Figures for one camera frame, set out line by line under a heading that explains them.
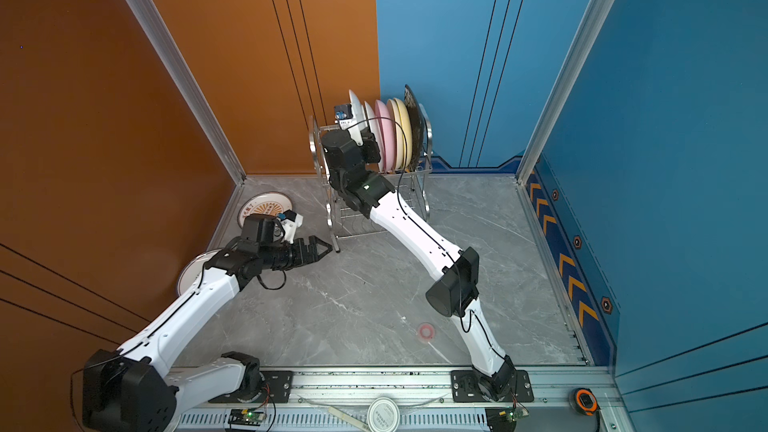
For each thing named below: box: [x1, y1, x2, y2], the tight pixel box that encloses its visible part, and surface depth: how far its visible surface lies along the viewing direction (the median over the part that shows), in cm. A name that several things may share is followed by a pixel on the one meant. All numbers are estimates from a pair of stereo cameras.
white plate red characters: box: [177, 249, 222, 296], surface depth 94 cm
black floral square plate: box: [404, 84, 424, 171], surface depth 77 cm
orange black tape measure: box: [568, 387, 601, 416], surface depth 71 cm
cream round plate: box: [386, 99, 404, 171], surface depth 75 cm
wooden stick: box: [328, 406, 371, 432], surface depth 71 cm
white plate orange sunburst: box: [237, 192, 293, 229], surface depth 113 cm
